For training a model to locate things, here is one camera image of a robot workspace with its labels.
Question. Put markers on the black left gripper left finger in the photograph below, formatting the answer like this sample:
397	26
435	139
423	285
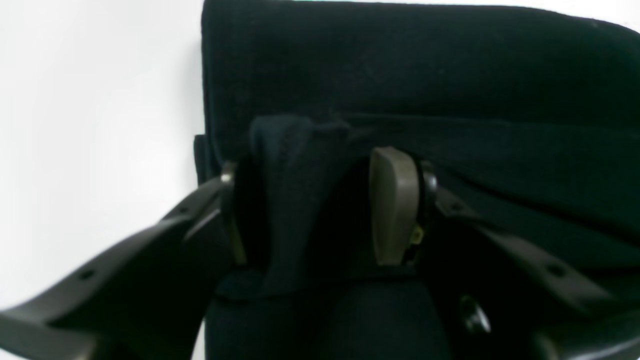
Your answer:
145	297

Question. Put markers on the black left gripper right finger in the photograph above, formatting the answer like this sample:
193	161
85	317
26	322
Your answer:
498	296

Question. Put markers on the black graphic T-shirt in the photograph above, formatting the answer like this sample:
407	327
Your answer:
530	117

